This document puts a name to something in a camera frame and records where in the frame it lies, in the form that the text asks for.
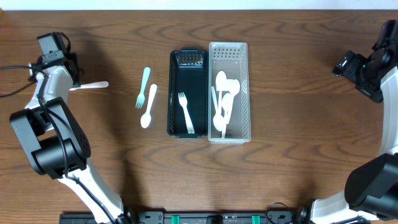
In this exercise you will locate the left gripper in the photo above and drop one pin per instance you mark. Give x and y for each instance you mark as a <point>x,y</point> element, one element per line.
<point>74,70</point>

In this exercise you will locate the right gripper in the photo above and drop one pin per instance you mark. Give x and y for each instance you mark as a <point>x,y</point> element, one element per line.
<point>375,94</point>

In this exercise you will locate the cream fork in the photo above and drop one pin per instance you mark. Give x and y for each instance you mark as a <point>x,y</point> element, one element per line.
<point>103,84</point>

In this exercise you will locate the mint green fork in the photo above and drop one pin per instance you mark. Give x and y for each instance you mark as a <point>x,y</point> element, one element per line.
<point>141,96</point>

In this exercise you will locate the white spoon crossed top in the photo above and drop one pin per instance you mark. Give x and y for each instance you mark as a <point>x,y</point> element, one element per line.
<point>234,88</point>

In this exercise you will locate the white spoon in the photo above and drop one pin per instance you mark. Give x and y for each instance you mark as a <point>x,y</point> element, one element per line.
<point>218,119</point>
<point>220,81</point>
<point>226,103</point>

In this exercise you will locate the white fork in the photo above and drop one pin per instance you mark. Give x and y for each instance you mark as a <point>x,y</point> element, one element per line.
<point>183,103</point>

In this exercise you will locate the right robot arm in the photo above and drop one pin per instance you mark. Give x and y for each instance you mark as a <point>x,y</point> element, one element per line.
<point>370,192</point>

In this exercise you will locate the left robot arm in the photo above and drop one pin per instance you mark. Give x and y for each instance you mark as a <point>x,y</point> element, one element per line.
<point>54,142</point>

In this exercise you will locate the cream short spoon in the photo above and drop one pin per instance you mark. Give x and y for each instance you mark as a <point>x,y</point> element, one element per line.
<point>146,117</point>

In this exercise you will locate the black plastic basket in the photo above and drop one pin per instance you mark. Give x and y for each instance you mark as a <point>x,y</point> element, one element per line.
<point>188,74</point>

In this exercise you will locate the clear plastic basket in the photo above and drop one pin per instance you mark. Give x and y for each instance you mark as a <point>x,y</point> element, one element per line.
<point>232,58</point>

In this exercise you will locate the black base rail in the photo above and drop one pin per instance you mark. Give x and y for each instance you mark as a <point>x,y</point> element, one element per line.
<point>270,216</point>

